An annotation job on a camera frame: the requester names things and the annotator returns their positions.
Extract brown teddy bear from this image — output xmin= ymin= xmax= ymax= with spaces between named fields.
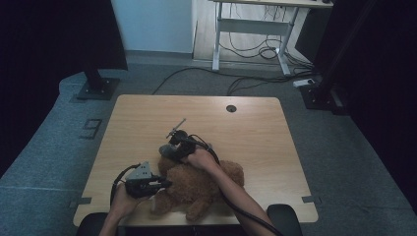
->
xmin=149 ymin=156 xmax=246 ymax=222

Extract grey sock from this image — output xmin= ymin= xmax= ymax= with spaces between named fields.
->
xmin=158 ymin=144 xmax=181 ymax=162

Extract person's left hand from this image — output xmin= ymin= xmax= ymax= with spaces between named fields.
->
xmin=109 ymin=184 xmax=150 ymax=219

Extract dark floor socket plate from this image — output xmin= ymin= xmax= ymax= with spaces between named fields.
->
xmin=79 ymin=118 xmax=103 ymax=141

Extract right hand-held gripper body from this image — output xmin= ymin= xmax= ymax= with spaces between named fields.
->
xmin=165 ymin=118 xmax=198 ymax=161

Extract tangled black cables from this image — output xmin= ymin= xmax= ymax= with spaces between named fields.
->
xmin=218 ymin=3 xmax=313 ymax=63

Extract black curtain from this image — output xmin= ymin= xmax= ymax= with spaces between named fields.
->
xmin=0 ymin=0 xmax=129 ymax=178
xmin=311 ymin=0 xmax=417 ymax=214

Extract person's right hand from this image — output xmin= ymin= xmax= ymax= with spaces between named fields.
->
xmin=184 ymin=148 xmax=220 ymax=173

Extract white power strip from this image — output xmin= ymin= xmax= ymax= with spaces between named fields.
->
xmin=292 ymin=78 xmax=317 ymax=89

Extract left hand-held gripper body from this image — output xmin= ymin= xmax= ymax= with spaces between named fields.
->
xmin=124 ymin=160 xmax=161 ymax=200

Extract black stand with square base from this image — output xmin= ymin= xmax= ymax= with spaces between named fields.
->
xmin=76 ymin=67 xmax=121 ymax=101

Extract long black floor cable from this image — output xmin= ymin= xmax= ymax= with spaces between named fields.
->
xmin=151 ymin=67 xmax=316 ymax=96

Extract black chair armrest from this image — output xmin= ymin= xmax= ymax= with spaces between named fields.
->
xmin=77 ymin=211 xmax=110 ymax=236
xmin=267 ymin=204 xmax=303 ymax=236

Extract right hand-held gripper cable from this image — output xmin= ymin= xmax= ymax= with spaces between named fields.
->
xmin=190 ymin=133 xmax=283 ymax=236

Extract grey tape strip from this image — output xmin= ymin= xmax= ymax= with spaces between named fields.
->
xmin=301 ymin=195 xmax=323 ymax=205
xmin=68 ymin=197 xmax=92 ymax=209

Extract white desk frame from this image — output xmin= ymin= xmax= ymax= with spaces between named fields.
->
xmin=209 ymin=0 xmax=334 ymax=77

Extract black stand with slanted post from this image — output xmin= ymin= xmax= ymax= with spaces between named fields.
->
xmin=299 ymin=0 xmax=378 ymax=116

